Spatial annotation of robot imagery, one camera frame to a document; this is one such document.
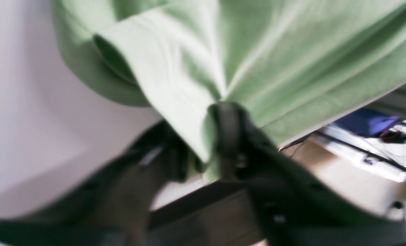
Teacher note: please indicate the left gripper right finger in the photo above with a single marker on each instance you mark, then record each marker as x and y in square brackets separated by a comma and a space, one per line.
[292, 206]

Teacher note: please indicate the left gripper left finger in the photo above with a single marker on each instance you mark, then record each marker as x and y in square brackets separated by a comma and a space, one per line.
[112, 206]

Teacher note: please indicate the green polo shirt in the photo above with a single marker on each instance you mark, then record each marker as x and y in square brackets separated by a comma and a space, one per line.
[294, 65]

